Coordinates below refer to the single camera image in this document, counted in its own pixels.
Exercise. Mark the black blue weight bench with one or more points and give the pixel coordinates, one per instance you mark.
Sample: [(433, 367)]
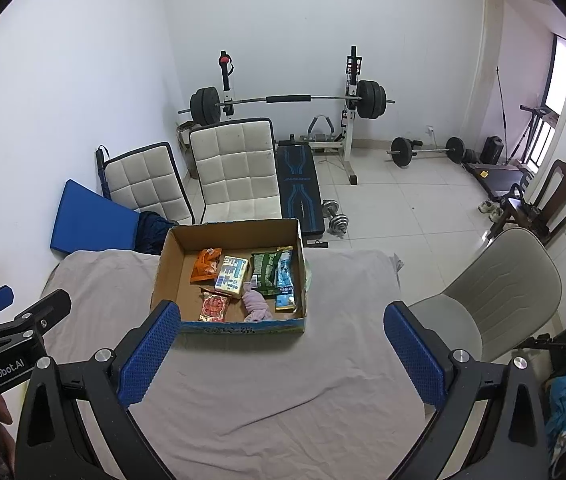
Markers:
[(298, 185)]

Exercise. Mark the treadmill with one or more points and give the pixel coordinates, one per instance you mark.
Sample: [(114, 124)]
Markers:
[(498, 177)]

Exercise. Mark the window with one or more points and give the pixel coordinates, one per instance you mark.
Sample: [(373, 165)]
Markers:
[(560, 75)]

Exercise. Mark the long light blue packet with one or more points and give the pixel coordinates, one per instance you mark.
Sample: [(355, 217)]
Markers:
[(285, 285)]

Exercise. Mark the short barbell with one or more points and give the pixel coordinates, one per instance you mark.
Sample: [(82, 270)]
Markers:
[(402, 151)]

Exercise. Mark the white quilted chair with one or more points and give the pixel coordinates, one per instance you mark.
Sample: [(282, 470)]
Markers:
[(143, 180), (233, 170)]

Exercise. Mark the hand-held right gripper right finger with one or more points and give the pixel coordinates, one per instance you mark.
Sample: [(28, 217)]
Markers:
[(413, 355)]

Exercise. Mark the grey table cloth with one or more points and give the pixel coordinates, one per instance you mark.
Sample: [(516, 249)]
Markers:
[(263, 385)]

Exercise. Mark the black metal frame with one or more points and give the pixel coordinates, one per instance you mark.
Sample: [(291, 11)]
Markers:
[(543, 344)]

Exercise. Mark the green snack packet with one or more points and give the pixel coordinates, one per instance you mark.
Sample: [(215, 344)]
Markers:
[(263, 272)]

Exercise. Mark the person's left hand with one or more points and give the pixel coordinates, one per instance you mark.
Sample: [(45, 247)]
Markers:
[(0, 410)]

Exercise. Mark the grey plastic chair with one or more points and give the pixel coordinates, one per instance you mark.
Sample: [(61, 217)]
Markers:
[(503, 280)]

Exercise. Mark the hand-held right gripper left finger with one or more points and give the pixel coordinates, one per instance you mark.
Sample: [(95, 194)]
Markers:
[(150, 352)]

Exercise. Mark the small brown box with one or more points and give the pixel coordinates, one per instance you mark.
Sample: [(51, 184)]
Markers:
[(185, 135)]

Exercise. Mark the black blue pole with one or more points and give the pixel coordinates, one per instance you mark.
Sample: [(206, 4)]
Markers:
[(103, 170)]

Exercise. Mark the white shoe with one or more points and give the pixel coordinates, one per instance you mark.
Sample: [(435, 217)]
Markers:
[(486, 206), (496, 213)]

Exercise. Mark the red snack packet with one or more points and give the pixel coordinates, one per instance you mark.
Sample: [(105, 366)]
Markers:
[(214, 306)]

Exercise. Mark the pink cloth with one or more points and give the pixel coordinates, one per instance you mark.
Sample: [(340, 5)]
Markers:
[(258, 307)]

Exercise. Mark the black speaker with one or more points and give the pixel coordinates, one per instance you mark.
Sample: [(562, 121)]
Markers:
[(493, 150)]

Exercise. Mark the white blue tissue pack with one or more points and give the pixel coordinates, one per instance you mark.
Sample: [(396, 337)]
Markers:
[(232, 275)]

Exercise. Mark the dark blue jacket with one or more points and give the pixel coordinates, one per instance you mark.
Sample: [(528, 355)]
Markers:
[(153, 232)]

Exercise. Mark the cardboard box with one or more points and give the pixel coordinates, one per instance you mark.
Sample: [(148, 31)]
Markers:
[(183, 270)]

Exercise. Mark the orange snack packet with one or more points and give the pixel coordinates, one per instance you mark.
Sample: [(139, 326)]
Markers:
[(206, 265)]

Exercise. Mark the blue foam mat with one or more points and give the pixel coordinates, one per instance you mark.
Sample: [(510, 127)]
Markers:
[(93, 220)]

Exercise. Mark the chrome dumbbell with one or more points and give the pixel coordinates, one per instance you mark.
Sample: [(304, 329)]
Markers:
[(332, 207), (340, 225)]

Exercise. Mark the long barbell with black plates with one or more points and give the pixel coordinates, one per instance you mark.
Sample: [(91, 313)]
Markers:
[(205, 106)]

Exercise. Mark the white barbell rack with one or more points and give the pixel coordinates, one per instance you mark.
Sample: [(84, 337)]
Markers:
[(349, 150)]

